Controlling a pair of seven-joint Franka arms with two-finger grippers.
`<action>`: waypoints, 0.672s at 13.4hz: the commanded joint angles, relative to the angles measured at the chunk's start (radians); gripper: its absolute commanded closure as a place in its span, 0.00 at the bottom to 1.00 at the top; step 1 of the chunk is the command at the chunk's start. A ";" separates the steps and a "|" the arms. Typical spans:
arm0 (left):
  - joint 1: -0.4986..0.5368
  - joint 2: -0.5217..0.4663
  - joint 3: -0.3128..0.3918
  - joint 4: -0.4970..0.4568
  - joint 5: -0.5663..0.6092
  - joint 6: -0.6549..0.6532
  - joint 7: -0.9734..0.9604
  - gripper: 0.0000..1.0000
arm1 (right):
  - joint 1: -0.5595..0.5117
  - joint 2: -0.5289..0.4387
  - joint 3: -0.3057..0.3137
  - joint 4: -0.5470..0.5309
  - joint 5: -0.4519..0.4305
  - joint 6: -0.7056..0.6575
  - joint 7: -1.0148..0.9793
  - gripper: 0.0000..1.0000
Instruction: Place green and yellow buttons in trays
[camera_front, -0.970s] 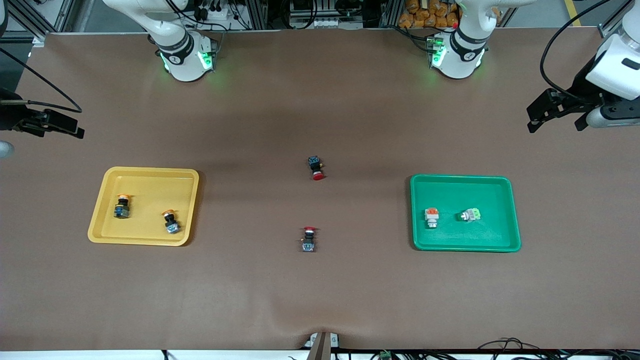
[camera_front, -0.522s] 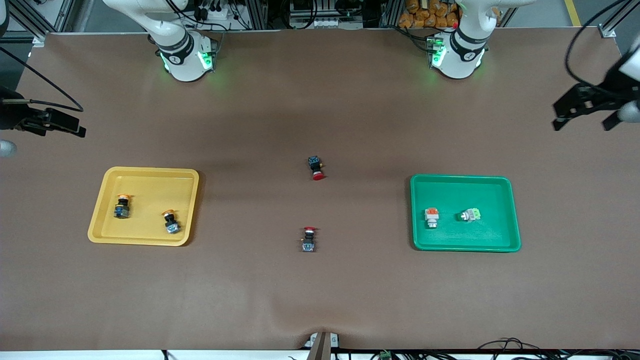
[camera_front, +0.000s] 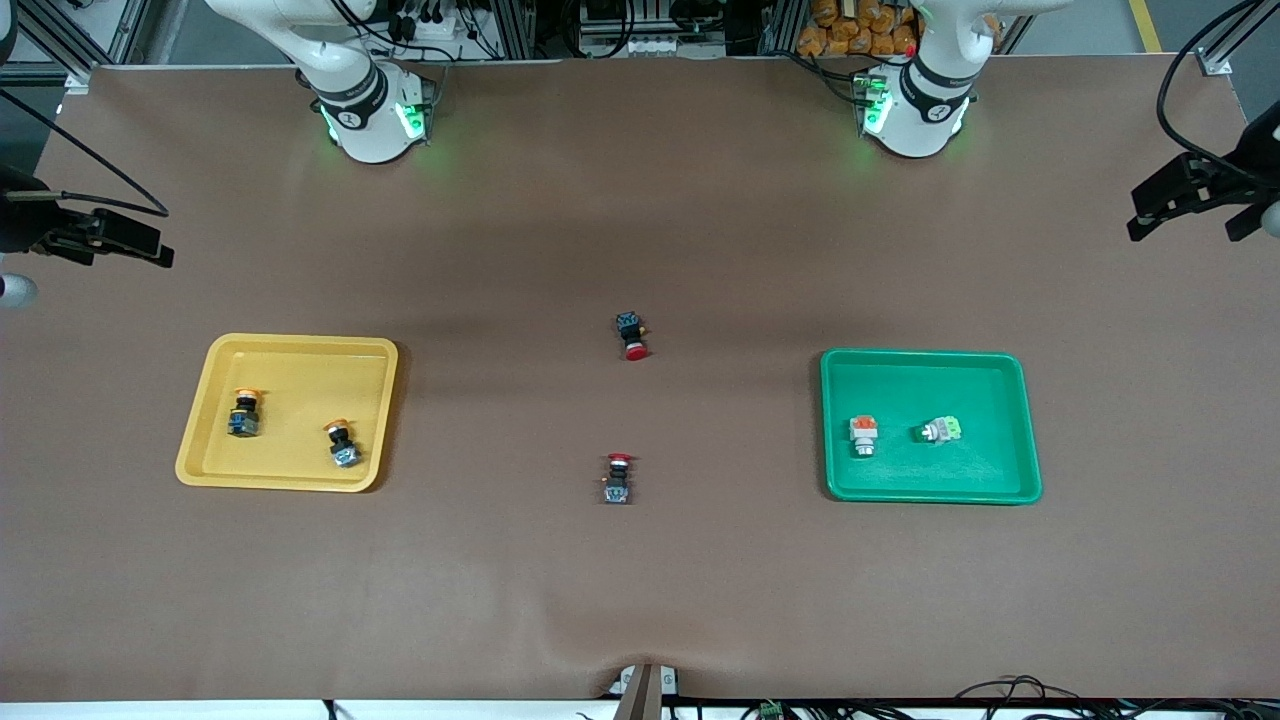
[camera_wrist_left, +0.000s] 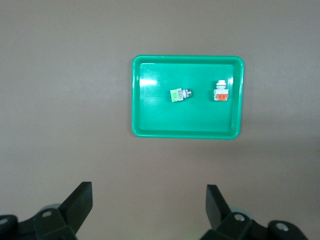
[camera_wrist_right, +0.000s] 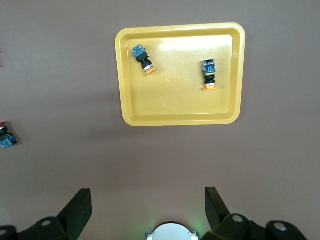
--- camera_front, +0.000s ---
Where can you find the red mushroom push button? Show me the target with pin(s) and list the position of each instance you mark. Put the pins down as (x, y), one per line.
(617, 490)
(630, 328)

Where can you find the aluminium profile rack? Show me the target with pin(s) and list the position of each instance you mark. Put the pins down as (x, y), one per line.
(520, 25)

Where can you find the white button switch green block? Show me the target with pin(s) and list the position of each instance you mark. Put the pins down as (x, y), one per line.
(940, 431)

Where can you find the green plastic tray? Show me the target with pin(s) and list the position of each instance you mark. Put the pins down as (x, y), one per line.
(900, 380)

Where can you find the yellow plastic tray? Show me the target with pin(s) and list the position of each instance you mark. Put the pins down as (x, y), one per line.
(300, 370)

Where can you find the aluminium profile frame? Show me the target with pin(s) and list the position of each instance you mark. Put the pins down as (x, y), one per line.
(140, 30)

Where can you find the brown table mat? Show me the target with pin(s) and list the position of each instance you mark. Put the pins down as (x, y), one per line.
(640, 600)

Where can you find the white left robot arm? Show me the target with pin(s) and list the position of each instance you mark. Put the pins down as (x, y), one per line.
(920, 120)

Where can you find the green terminal connector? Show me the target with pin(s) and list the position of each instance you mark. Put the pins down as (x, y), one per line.
(770, 711)

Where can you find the white power strip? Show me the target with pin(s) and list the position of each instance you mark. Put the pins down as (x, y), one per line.
(630, 45)

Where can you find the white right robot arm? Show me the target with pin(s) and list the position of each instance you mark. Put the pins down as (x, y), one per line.
(365, 120)

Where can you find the metal table clamp bracket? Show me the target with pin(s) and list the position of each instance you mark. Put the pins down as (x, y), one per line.
(645, 690)

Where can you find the white button switch orange block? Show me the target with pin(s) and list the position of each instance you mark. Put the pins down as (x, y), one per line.
(863, 432)

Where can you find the yellow push button silver block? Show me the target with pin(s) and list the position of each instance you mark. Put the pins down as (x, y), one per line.
(345, 455)

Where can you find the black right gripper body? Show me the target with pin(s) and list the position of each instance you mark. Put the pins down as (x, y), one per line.
(18, 222)

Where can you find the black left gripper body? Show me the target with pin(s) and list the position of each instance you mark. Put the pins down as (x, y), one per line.
(1256, 160)

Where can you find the pile of orange packets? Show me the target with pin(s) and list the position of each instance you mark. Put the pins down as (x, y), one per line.
(850, 25)

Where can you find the aluminium profile post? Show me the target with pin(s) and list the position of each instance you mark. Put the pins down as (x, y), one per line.
(78, 78)
(1215, 62)

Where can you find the yellow push button blue block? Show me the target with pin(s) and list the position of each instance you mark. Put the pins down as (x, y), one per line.
(243, 420)

